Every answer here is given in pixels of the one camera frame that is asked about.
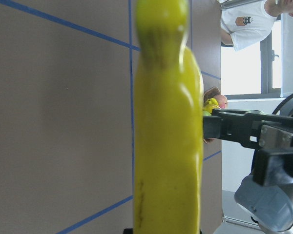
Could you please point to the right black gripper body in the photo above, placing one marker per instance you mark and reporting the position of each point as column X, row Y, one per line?
column 274, row 159

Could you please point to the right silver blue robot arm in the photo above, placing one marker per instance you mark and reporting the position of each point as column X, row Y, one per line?
column 267, row 192

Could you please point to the upper pink apple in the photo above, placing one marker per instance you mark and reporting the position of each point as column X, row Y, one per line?
column 222, row 101

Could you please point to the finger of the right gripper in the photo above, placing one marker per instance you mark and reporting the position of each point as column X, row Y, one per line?
column 234, row 125

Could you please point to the brown paper table mat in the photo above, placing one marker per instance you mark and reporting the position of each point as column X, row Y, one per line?
column 66, row 116

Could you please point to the green apple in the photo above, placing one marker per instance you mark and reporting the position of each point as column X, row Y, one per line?
column 206, row 113

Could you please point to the person in white t-shirt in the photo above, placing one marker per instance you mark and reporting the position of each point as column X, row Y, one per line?
column 245, row 25

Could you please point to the yellow banana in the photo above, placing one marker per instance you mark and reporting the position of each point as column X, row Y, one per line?
column 210, row 104
column 168, row 122

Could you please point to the woven brown fruit basket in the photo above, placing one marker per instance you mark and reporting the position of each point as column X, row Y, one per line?
column 210, row 93

